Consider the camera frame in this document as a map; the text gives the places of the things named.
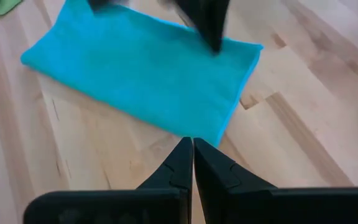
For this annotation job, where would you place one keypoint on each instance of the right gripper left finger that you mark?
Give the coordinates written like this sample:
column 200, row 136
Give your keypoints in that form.
column 120, row 208

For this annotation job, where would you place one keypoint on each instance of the teal microfiber towel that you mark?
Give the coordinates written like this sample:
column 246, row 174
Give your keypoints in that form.
column 135, row 68

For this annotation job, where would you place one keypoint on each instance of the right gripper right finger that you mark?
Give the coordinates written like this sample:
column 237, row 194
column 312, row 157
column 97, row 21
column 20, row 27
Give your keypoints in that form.
column 275, row 208

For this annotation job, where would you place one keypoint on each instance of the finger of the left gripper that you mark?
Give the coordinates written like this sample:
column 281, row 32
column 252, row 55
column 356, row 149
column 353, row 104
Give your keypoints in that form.
column 104, row 3
column 210, row 21

